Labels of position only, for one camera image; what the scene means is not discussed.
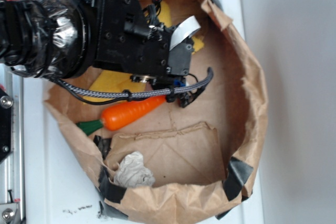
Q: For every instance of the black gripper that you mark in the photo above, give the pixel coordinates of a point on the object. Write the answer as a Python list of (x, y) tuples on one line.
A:
[(117, 35)]

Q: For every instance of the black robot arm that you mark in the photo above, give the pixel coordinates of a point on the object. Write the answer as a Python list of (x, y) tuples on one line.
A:
[(60, 39)]

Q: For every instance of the yellow microfiber cloth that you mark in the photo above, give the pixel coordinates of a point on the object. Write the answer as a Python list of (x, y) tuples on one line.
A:
[(116, 82)]

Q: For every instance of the orange toy carrot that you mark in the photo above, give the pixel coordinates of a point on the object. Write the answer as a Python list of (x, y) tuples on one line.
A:
[(118, 116)]

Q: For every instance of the brown paper bag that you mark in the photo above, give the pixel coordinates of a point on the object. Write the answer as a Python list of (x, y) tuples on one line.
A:
[(204, 157)]

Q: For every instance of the crumpled white paper ball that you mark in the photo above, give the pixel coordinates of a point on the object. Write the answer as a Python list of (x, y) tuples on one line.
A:
[(132, 173)]

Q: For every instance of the aluminium extrusion rail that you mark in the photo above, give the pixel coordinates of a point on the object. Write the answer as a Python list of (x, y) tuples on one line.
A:
[(13, 206)]

